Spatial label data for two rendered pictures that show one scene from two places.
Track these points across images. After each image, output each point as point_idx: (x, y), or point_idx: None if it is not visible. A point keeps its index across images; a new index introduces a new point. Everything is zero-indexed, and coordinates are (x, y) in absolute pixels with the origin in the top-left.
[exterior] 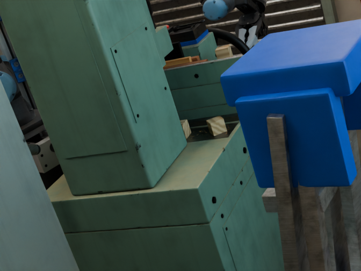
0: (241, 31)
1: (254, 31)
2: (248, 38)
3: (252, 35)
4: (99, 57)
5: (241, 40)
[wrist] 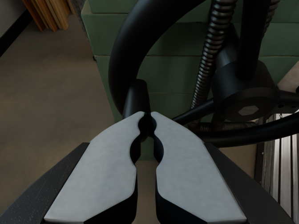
0: (200, 179)
1: (84, 161)
2: (130, 128)
3: (105, 140)
4: None
5: (128, 14)
